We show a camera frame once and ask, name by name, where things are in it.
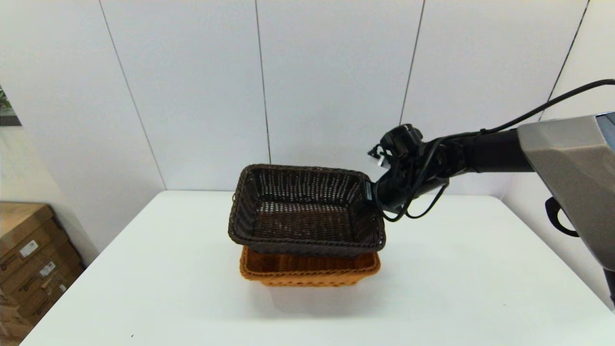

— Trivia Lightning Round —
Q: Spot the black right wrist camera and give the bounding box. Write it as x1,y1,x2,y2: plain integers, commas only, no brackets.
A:
379,124,424,166

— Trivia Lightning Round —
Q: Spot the brown cardboard box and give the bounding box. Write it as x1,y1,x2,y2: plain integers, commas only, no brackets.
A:
19,263,87,328
0,240,83,308
0,203,70,284

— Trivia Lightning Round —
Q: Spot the orange wicker basket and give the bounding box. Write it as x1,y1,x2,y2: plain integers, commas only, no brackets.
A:
239,246,381,287

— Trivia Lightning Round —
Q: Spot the dark brown wicker basket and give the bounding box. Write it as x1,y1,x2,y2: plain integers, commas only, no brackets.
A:
228,164,386,258

